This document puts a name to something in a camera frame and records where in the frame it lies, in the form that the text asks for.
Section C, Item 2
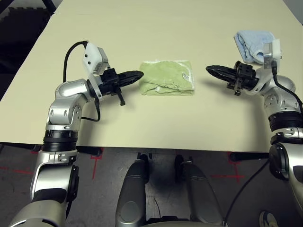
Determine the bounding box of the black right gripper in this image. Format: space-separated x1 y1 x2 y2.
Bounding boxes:
205 61 258 96

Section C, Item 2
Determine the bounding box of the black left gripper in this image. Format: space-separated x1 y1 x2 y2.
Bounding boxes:
100 68 145 107

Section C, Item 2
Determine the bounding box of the green terry towel white trim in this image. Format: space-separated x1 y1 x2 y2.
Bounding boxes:
139 59 196 96

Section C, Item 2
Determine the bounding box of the light blue folded towel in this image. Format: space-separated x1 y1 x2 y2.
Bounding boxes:
233 29 276 64

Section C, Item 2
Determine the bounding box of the grey robot left leg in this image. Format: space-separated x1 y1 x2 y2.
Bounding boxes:
115 153 150 227

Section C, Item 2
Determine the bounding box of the grey robot leg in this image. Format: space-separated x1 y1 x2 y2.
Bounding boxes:
174 155 224 227
115 153 150 227

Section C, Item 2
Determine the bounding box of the grey robot right leg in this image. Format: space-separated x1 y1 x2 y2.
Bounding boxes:
174 155 224 227

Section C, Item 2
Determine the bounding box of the black foam floor mat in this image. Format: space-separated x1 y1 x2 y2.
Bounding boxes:
0 6 53 79

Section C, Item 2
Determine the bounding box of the beige robot torso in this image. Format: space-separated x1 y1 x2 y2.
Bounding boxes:
142 215 227 227

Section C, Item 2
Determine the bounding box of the grey bystander shoe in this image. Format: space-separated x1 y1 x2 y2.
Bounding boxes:
258 210 277 227

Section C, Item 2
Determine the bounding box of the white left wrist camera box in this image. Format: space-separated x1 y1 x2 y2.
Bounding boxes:
82 41 110 99

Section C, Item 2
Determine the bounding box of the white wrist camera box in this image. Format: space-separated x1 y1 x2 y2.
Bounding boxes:
250 39 284 95
82 41 110 99

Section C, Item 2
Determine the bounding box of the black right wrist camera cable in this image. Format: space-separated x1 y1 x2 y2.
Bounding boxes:
223 60 303 227

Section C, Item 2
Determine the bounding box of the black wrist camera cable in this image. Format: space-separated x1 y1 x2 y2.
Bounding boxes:
62 40 101 122
223 60 303 227

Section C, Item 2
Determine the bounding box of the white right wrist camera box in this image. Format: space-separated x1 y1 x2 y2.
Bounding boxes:
250 39 284 95

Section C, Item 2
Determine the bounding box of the black left wrist camera cable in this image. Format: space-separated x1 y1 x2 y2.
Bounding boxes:
62 40 101 122

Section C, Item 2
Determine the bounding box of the black metal table frame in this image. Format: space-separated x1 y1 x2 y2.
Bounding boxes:
42 0 56 14

